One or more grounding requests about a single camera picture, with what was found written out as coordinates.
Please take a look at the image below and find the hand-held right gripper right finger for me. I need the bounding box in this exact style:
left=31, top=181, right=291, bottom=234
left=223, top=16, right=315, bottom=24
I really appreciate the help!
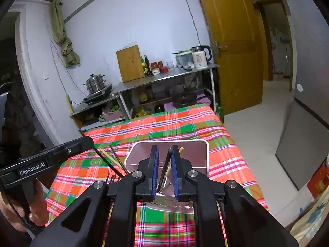
left=168, top=145, right=300, bottom=247

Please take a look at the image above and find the black pan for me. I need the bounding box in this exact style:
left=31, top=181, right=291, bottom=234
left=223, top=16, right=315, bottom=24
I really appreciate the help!
left=172, top=93, right=197, bottom=108

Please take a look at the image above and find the olive hanging cloth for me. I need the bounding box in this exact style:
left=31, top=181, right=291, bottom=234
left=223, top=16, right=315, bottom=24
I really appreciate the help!
left=50, top=0, right=81, bottom=68

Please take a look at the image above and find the yellow wooden door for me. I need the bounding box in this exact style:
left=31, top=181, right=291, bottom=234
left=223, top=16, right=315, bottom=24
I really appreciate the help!
left=193, top=0, right=265, bottom=116

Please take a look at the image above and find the bunch of black chopsticks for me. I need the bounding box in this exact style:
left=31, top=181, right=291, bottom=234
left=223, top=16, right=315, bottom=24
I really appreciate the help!
left=93, top=145, right=129, bottom=186

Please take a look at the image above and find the white electric kettle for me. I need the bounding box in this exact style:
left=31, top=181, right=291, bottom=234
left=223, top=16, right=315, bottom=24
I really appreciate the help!
left=191, top=45, right=212, bottom=69

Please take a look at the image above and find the slim black chopstick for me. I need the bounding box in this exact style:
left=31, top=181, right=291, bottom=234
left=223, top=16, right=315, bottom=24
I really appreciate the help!
left=156, top=150, right=172, bottom=195

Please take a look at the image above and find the low metal stand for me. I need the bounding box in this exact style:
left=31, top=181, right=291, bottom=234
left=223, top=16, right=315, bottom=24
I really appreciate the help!
left=69, top=94, right=129, bottom=130

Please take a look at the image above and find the black induction stove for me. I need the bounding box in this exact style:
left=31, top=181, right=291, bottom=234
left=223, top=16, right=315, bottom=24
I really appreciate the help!
left=82, top=84, right=114, bottom=105

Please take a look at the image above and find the grey rice cooker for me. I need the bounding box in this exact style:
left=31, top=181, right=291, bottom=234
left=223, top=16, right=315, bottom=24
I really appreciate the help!
left=175, top=51, right=194, bottom=69

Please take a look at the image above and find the red cardboard box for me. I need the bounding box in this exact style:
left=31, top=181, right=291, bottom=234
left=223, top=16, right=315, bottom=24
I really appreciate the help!
left=307, top=165, right=329, bottom=198

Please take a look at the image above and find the plaid tablecloth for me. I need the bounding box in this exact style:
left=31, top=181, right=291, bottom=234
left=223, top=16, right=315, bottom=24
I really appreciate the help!
left=44, top=103, right=269, bottom=247

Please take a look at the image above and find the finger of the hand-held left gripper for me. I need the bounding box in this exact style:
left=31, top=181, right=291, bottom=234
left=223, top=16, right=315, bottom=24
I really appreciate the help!
left=46, top=136, right=94, bottom=161

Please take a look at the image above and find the light wooden chopstick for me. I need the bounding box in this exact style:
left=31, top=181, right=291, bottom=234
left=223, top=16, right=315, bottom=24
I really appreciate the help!
left=161, top=146, right=184, bottom=193
left=99, top=148, right=129, bottom=175

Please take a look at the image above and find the black wall cable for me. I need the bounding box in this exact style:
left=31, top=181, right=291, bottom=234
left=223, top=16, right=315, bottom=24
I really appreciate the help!
left=177, top=0, right=202, bottom=47

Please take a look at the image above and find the person's left hand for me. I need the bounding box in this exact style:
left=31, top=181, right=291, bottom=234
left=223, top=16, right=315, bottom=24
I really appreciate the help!
left=0, top=179, right=50, bottom=233

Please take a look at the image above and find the wooden cutting board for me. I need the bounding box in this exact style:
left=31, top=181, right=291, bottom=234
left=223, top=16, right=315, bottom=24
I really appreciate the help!
left=116, top=44, right=146, bottom=83

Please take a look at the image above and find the green plastic bottle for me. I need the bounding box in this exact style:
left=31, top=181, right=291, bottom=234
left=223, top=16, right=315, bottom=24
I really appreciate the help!
left=215, top=103, right=224, bottom=124

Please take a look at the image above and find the steel steamer pot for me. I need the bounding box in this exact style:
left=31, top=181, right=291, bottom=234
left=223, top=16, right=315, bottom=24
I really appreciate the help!
left=83, top=73, right=106, bottom=93

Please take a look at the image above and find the grey refrigerator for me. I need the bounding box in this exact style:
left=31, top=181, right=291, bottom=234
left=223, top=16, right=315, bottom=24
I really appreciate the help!
left=275, top=0, right=329, bottom=191

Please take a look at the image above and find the glass sliding door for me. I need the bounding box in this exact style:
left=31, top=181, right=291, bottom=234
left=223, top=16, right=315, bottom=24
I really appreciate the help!
left=0, top=10, right=29, bottom=144

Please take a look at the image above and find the pink plastic utensil basket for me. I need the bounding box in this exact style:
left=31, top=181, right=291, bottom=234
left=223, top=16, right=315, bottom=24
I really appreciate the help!
left=124, top=139, right=209, bottom=214

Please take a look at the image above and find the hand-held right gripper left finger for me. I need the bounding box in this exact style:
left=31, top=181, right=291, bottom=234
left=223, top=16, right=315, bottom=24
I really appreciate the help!
left=29, top=145, right=160, bottom=247

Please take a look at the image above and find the metal kitchen counter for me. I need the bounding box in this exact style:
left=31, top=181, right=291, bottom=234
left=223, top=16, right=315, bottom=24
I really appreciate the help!
left=111, top=62, right=221, bottom=120

